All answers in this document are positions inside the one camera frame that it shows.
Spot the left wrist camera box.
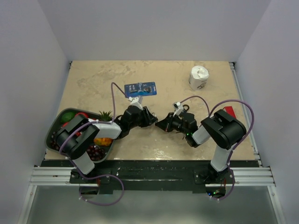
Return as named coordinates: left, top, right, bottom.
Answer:
left=128, top=96, right=143, bottom=110

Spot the dark green fruit tray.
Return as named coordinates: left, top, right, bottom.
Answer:
left=44, top=108, right=114, bottom=163

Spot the blue blister card package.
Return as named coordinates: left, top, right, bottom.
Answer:
left=124, top=82, right=157, bottom=98

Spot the white paper roll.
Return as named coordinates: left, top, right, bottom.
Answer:
left=188, top=66, right=209, bottom=91

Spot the green lime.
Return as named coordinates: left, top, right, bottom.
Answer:
left=60, top=112, right=76, bottom=124

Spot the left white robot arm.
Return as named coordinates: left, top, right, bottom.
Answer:
left=54, top=105, right=158, bottom=183

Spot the orange spiky fruit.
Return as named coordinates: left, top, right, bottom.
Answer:
left=93, top=138, right=113, bottom=147

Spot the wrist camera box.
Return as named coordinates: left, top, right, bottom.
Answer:
left=173, top=102, right=184, bottom=116
left=128, top=96, right=143, bottom=110

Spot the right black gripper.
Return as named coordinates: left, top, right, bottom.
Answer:
left=155, top=112, right=189, bottom=135

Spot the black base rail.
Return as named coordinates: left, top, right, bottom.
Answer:
left=39, top=160, right=260, bottom=196

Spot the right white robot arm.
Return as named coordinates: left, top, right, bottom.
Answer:
left=155, top=110, right=247, bottom=183

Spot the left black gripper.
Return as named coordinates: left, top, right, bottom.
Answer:
left=129, top=107, right=158, bottom=130

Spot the purple grapes bunch front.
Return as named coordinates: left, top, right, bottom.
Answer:
left=87, top=145, right=106, bottom=161

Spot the red box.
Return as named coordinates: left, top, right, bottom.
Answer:
left=223, top=106, right=236, bottom=118

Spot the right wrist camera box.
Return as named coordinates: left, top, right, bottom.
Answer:
left=173, top=102, right=184, bottom=116

